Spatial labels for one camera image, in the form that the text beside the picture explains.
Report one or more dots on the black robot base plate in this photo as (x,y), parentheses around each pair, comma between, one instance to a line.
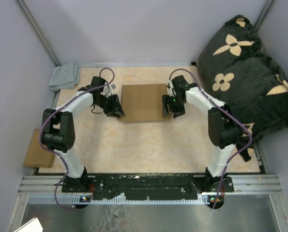
(156,187)

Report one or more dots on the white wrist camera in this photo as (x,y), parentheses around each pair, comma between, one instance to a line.
(109,90)
(170,89)

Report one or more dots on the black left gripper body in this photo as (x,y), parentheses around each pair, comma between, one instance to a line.
(104,101)

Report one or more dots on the white paper sheet corner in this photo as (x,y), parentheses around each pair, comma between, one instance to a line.
(32,225)

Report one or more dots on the black flower pattern pillow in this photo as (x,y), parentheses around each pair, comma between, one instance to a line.
(234,68)

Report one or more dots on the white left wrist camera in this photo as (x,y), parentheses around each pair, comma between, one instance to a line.
(109,90)

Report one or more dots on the aluminium rail front frame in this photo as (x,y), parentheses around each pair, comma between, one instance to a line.
(48,189)

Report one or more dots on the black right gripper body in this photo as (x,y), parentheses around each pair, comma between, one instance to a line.
(176,106)

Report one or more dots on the small brown cardboard piece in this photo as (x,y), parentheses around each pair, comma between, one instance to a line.
(37,157)

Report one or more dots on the brown cardboard box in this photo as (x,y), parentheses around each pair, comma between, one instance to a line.
(143,103)

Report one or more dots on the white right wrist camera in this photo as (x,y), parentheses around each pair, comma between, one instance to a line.
(170,89)

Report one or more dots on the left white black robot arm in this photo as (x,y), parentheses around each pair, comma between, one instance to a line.
(58,128)

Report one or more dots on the right grey aluminium frame post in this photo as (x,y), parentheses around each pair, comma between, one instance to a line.
(264,13)

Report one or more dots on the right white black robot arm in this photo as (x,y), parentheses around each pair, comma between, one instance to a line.
(223,130)

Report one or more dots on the grey aluminium frame post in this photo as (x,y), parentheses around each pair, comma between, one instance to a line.
(264,13)
(38,32)

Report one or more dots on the light blue folded cloth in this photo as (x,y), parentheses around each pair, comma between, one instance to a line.
(64,77)

